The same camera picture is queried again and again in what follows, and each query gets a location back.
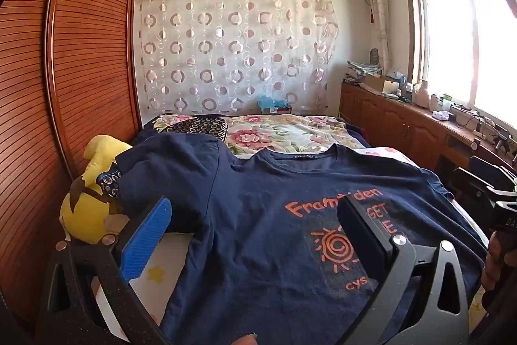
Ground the pink jug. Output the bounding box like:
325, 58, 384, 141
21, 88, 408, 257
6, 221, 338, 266
416, 80, 431, 107

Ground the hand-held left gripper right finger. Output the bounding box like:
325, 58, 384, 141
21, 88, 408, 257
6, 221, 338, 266
337, 196, 471, 345

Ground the wooden slatted wardrobe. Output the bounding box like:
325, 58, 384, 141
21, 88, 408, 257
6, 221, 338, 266
0, 0, 143, 329

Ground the wooden sideboard cabinet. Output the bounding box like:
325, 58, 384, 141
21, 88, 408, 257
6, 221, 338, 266
339, 80, 517, 184

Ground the beige window curtain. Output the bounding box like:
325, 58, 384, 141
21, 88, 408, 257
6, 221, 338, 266
361, 0, 392, 75

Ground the yellow plush toy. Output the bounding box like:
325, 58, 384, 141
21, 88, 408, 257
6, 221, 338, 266
60, 135, 136, 244

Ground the dark patterned pillow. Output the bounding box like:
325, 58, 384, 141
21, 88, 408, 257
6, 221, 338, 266
164, 116, 229, 144

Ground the navy printed t-shirt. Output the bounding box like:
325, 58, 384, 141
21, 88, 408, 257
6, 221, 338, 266
117, 135, 487, 345

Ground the floral quilt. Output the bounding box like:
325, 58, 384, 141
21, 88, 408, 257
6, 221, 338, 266
153, 114, 362, 160

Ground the blue box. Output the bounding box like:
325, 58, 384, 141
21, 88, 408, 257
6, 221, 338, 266
258, 94, 292, 115

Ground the circle patterned sheer curtain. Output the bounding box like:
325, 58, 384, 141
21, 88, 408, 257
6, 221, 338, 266
135, 0, 338, 117

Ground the fruit print bed sheet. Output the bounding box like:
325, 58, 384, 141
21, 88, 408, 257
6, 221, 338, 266
93, 145, 423, 333

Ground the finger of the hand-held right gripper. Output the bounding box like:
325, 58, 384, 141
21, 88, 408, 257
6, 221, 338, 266
453, 166, 501, 205

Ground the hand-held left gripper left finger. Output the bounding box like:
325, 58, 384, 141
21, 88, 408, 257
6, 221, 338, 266
36, 196, 172, 345

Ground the wooden framed window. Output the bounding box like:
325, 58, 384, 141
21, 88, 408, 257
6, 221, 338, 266
402, 0, 517, 139

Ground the person's right hand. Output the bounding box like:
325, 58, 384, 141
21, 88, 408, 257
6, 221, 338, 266
480, 227, 517, 297

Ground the cardboard box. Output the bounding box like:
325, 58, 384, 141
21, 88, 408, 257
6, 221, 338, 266
364, 74, 400, 94

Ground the stack of folded cloths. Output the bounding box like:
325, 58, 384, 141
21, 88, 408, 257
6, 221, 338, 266
346, 61, 384, 78

